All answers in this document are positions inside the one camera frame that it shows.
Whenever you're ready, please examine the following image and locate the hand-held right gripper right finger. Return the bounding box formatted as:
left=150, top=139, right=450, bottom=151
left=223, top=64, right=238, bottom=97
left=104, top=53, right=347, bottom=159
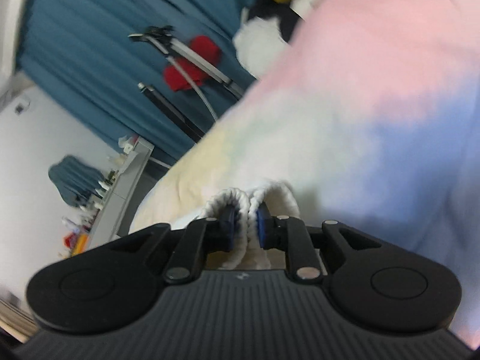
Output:
left=257, top=202, right=381, bottom=281

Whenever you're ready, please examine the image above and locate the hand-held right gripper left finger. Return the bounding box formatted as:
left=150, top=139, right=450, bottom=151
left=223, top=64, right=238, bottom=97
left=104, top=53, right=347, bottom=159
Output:
left=109, top=205, right=237, bottom=284

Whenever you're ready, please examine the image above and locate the white towel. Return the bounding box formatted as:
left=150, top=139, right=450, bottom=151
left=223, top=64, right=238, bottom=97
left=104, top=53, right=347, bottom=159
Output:
left=180, top=180, right=301, bottom=271

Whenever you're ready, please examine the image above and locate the white dressing table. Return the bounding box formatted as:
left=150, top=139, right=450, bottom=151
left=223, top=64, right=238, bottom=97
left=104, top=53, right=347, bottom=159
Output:
left=88, top=137, right=155, bottom=250

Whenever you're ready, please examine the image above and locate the row of cosmetic bottles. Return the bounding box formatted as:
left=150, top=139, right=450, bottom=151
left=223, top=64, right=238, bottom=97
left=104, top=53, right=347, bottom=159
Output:
left=62, top=157, right=124, bottom=256

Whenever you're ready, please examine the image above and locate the red garment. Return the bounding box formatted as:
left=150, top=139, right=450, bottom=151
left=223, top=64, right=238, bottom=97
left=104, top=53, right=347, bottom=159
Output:
left=164, top=35, right=222, bottom=91

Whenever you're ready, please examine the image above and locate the pastel tie-dye duvet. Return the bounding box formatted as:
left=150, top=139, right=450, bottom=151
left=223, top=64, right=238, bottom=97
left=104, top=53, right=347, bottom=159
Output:
left=129, top=0, right=480, bottom=346

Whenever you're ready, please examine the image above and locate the metal stand with poles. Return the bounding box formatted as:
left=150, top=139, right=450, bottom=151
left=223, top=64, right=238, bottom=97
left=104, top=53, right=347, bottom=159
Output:
left=128, top=25, right=246, bottom=121

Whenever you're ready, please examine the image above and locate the black garment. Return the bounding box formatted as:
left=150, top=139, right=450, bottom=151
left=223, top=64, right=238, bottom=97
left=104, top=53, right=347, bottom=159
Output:
left=247, top=0, right=306, bottom=44

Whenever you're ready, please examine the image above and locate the wavy wall mirror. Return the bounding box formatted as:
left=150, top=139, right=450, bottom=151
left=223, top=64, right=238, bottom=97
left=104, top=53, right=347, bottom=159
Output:
left=48, top=155, right=104, bottom=207

